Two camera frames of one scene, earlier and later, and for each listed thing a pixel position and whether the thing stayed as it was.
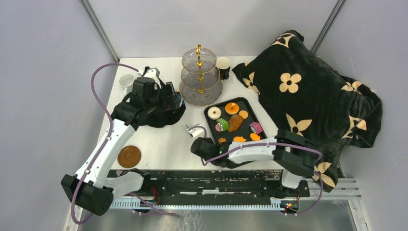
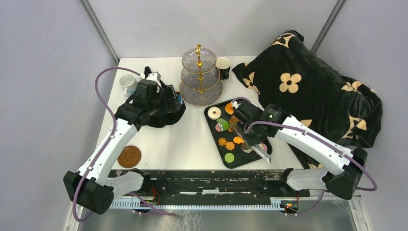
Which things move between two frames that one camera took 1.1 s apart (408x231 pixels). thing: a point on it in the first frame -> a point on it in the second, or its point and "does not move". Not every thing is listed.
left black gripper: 172,100 does not move
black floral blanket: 299,92 does not move
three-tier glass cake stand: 200,85 does not move
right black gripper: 208,139 -> 256,140
